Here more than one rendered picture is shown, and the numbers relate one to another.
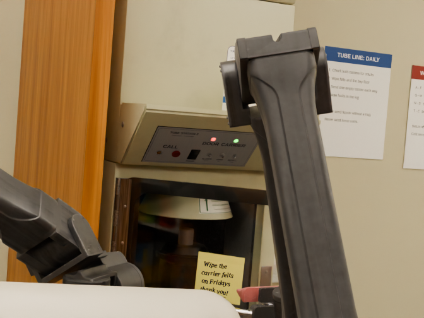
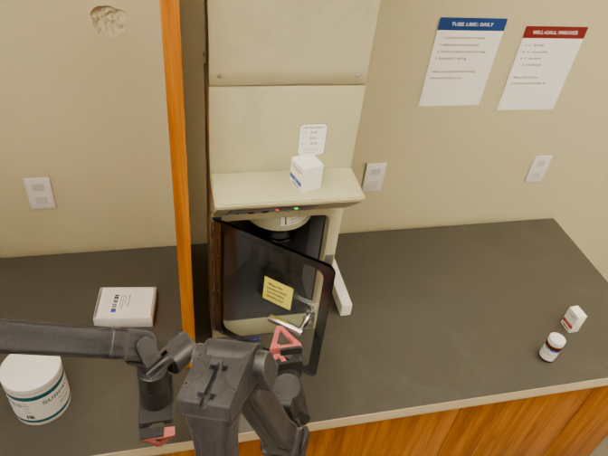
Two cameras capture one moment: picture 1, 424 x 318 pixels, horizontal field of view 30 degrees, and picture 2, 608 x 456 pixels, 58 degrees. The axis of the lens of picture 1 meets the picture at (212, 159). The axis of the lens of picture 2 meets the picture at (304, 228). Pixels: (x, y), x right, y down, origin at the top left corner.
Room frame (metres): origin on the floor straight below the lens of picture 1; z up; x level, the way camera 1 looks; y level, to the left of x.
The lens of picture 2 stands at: (0.38, -0.21, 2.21)
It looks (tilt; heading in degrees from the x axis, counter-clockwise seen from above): 40 degrees down; 9
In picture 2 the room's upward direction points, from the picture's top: 7 degrees clockwise
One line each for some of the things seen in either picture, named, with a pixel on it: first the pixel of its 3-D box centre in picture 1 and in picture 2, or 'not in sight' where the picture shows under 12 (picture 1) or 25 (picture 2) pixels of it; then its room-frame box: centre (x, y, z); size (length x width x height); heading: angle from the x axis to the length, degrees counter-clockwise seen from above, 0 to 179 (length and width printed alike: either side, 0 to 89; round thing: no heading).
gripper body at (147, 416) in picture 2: not in sight; (155, 394); (0.94, 0.14, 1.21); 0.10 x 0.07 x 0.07; 26
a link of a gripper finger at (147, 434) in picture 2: not in sight; (157, 428); (0.91, 0.12, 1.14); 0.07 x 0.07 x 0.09; 26
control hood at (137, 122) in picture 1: (219, 140); (285, 203); (1.32, -0.01, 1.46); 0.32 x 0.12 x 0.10; 116
